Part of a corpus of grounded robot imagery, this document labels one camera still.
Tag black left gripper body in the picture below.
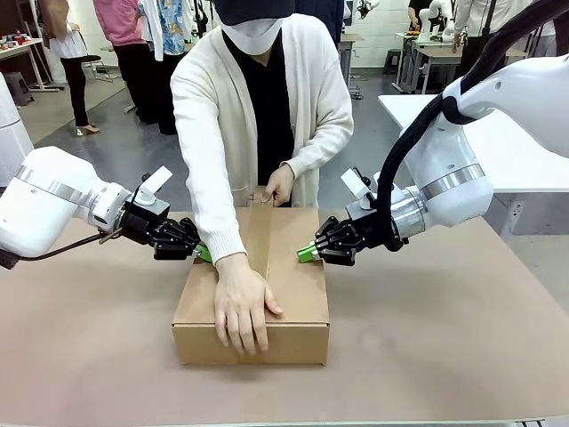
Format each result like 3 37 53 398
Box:
120 197 172 246

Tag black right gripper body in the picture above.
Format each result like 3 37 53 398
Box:
347 212 405 264

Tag brown cardboard box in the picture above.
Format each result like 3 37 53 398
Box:
171 205 332 367

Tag person's right forearm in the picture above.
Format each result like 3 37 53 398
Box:
186 168 249 269

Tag person's left forearm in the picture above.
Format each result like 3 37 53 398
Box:
286 110 356 180

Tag person's left hand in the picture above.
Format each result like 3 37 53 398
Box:
265 162 297 209

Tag person's right hand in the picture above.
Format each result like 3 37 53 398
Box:
212 254 285 358

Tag person in white cardigan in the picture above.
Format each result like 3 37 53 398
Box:
170 12 356 268

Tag black metal chair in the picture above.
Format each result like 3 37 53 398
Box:
82 52 117 84

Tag large white table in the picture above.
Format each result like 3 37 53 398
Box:
377 93 569 196

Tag person in pink top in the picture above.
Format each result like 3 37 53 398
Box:
92 0 157 126

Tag woman in white blouse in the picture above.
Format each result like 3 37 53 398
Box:
37 0 101 137

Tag small grey stool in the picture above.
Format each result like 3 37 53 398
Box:
382 48 404 76

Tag grey background desk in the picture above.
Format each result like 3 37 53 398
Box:
337 33 366 101

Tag dark grey stool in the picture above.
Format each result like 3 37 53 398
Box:
4 70 33 108

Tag person in blue floral shirt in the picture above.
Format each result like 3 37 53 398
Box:
153 0 197 137

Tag person in white coat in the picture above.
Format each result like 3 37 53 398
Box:
140 0 166 62

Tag white face mask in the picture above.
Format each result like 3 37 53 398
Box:
220 17 285 57

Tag wooden side table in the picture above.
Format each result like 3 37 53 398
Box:
0 37 51 93

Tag person white top black trousers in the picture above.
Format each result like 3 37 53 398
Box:
452 0 534 77

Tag dark cap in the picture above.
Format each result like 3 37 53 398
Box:
212 0 297 27

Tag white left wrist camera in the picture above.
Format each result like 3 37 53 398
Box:
134 165 174 206

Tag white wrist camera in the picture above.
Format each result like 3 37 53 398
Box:
340 166 380 211
134 165 174 206

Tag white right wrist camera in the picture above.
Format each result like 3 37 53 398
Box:
340 166 380 211

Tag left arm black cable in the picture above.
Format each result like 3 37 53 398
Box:
26 230 122 262

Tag black braided cable sleeve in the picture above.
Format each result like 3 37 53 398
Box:
375 0 569 252

